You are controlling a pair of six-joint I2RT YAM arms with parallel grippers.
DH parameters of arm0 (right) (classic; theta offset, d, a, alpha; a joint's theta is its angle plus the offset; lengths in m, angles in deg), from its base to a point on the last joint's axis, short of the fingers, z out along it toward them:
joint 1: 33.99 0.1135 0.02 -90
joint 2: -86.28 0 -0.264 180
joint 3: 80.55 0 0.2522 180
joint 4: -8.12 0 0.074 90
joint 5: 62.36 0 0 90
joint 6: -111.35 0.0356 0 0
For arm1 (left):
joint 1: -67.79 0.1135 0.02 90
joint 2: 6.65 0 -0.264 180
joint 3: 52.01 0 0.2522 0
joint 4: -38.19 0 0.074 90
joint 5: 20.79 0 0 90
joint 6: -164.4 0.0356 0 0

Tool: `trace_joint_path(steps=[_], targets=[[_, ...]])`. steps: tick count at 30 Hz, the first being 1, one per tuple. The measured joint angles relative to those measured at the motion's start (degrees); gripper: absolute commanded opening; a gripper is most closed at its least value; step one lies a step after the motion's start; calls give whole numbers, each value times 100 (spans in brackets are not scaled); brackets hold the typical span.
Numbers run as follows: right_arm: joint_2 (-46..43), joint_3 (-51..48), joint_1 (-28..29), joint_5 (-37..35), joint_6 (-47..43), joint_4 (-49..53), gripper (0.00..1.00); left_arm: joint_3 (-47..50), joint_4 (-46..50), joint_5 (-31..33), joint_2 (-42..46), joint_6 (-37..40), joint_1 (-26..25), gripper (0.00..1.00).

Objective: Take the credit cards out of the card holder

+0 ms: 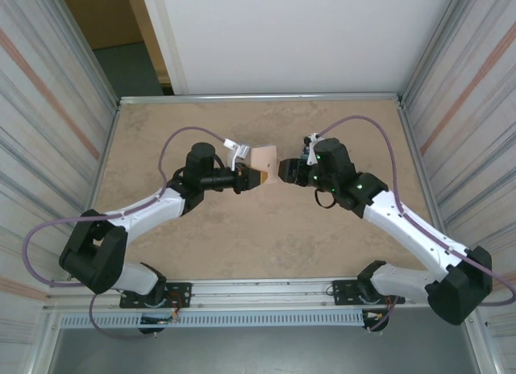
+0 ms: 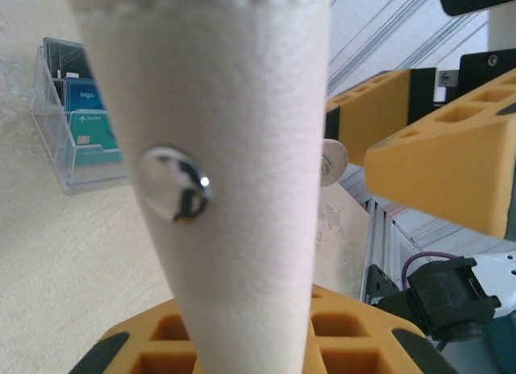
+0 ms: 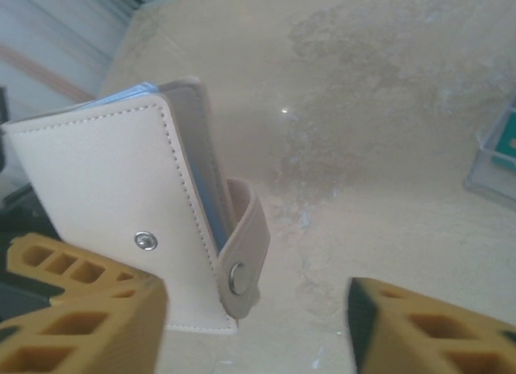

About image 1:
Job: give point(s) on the beige card holder wallet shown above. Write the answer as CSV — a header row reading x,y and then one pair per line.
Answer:
x,y
264,158

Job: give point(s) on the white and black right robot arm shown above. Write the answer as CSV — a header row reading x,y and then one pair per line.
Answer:
x,y
411,233

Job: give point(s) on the brown wooden door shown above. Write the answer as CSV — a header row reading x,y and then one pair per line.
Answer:
x,y
101,15

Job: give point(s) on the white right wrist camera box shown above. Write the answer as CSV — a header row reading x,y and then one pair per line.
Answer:
x,y
310,156

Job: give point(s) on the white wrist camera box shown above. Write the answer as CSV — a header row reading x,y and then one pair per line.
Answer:
x,y
237,152
310,156

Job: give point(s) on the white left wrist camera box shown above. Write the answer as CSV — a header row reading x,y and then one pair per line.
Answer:
x,y
237,152

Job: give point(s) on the aluminium table end rail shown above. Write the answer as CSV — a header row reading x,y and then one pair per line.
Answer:
x,y
262,98

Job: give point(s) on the aluminium table side rail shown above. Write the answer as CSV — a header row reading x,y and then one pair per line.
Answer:
x,y
407,126

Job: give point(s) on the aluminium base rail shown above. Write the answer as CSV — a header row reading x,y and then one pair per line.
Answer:
x,y
262,295

